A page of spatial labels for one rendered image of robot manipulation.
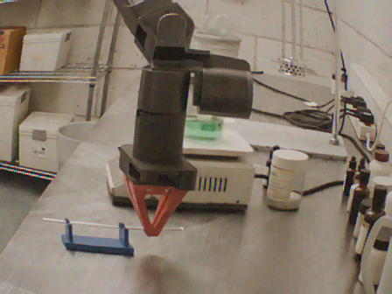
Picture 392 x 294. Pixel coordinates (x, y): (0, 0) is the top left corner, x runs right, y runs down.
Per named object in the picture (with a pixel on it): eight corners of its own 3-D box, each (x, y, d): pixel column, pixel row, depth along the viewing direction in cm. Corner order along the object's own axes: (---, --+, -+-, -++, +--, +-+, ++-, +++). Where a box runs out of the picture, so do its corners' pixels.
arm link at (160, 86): (143, 56, 104) (143, 62, 98) (200, 59, 105) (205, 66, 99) (135, 110, 106) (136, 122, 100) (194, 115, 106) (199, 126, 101)
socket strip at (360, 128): (358, 140, 184) (360, 122, 183) (345, 108, 223) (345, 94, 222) (374, 143, 184) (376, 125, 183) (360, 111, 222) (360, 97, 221)
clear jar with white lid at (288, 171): (279, 197, 136) (287, 147, 134) (306, 205, 132) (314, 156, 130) (257, 205, 131) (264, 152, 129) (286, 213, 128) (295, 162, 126)
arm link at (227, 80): (151, 44, 110) (159, 12, 102) (241, 51, 111) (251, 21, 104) (143, 126, 105) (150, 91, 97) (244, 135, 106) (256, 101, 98)
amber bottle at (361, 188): (358, 227, 121) (368, 174, 119) (343, 222, 123) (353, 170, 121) (366, 221, 124) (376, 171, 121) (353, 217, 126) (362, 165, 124)
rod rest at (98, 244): (66, 248, 101) (64, 225, 100) (60, 239, 104) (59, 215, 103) (135, 255, 105) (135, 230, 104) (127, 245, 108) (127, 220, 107)
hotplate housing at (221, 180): (111, 204, 124) (113, 150, 122) (104, 178, 137) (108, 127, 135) (263, 212, 128) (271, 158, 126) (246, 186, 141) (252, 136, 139)
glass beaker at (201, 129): (177, 134, 133) (183, 77, 131) (222, 137, 133) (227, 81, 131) (178, 146, 126) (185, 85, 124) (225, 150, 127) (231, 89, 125)
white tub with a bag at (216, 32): (209, 68, 251) (215, 6, 246) (250, 79, 243) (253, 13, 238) (176, 72, 240) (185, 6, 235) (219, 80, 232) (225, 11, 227)
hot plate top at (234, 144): (167, 152, 124) (167, 146, 124) (157, 131, 136) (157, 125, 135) (254, 157, 126) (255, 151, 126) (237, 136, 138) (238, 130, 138)
